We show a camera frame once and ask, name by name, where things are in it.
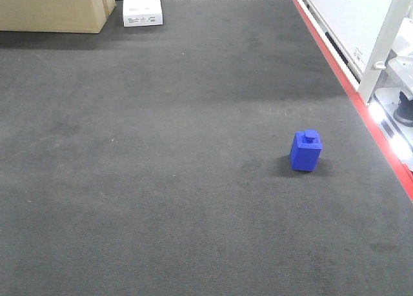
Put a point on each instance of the blue plastic block part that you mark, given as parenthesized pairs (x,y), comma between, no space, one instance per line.
(305,150)

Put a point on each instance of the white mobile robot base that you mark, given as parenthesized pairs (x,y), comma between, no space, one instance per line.
(374,41)

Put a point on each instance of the white long carton box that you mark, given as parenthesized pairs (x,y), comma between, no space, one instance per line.
(142,13)

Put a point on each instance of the brown cardboard box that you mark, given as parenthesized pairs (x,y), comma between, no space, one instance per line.
(63,16)

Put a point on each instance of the red conveyor side rail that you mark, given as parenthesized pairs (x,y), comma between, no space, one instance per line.
(348,83)

